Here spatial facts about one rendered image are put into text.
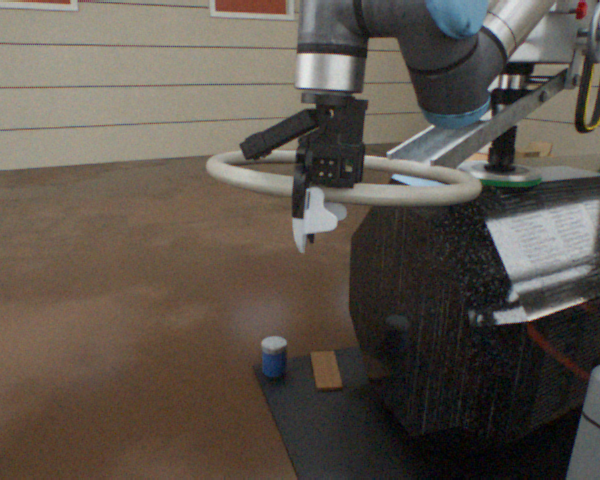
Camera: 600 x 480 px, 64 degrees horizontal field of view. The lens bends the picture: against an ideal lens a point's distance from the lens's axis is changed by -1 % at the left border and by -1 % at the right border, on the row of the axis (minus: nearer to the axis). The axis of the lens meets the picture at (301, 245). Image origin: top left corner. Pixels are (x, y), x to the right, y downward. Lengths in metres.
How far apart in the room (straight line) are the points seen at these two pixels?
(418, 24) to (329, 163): 0.20
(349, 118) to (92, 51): 6.53
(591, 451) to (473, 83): 0.44
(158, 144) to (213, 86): 1.14
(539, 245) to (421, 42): 0.84
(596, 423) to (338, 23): 0.53
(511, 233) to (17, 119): 6.47
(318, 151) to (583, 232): 0.96
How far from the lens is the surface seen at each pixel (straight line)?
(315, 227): 0.65
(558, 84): 1.56
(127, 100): 7.12
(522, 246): 1.30
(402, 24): 0.59
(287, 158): 1.08
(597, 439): 0.64
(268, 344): 1.93
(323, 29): 0.62
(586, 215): 1.50
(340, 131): 0.64
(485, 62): 0.68
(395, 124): 8.73
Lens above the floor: 1.15
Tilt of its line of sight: 20 degrees down
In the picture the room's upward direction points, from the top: straight up
